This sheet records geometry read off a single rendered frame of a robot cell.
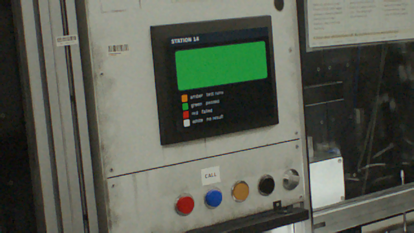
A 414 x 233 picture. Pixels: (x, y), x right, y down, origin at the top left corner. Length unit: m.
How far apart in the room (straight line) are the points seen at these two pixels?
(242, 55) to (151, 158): 0.25
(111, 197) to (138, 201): 0.05
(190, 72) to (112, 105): 0.15
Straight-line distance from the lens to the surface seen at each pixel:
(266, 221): 1.54
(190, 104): 1.44
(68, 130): 1.37
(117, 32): 1.39
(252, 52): 1.51
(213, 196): 1.50
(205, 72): 1.45
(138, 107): 1.41
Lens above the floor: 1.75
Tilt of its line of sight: 8 degrees down
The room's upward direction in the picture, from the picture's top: 5 degrees counter-clockwise
